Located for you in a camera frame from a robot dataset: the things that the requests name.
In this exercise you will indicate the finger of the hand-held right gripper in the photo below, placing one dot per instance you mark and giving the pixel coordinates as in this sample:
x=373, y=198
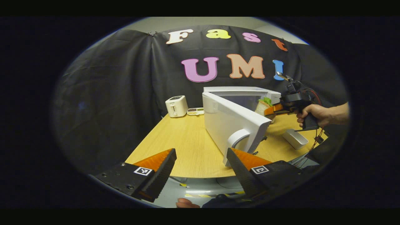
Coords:
x=273, y=109

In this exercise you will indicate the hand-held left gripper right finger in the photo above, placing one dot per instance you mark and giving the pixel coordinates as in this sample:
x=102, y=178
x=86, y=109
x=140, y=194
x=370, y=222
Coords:
x=242, y=175

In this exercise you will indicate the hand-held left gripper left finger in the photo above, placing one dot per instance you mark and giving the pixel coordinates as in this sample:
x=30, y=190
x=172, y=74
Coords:
x=157, y=176

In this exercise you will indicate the sandwich with lettuce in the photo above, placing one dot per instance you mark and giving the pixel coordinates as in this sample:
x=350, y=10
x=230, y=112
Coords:
x=261, y=107

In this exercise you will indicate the white microwave oven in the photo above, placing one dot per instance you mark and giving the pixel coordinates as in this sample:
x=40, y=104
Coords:
x=225, y=118

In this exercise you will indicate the white food tray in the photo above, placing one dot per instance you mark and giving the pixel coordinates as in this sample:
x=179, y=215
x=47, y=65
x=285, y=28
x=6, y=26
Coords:
x=295, y=139

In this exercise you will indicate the white toaster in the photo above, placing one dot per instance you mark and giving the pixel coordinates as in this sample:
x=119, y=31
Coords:
x=176, y=106

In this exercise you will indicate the black backdrop cloth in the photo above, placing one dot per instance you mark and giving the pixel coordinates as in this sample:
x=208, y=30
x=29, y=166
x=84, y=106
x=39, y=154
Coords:
x=118, y=87

